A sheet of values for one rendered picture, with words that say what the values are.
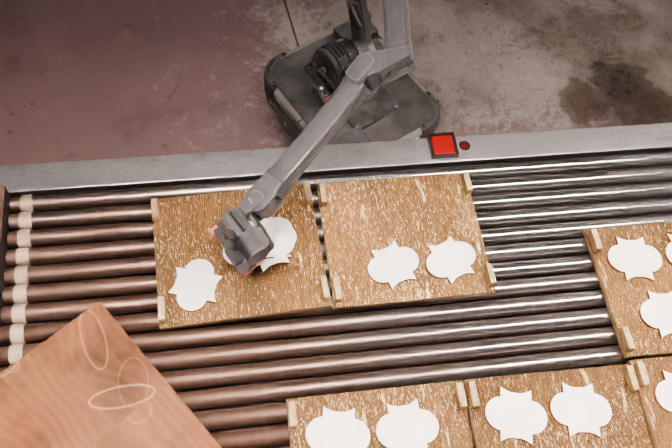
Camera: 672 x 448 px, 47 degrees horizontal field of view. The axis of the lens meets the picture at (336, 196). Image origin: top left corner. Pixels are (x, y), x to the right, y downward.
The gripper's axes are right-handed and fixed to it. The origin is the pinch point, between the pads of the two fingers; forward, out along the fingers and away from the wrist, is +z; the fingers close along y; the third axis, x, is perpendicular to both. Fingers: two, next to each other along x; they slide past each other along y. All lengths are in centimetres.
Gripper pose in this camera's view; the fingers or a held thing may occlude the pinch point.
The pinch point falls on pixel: (237, 256)
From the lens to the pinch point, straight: 187.5
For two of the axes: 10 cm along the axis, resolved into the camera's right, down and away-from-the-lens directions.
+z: -0.9, 5.0, 8.6
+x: -8.1, 4.7, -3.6
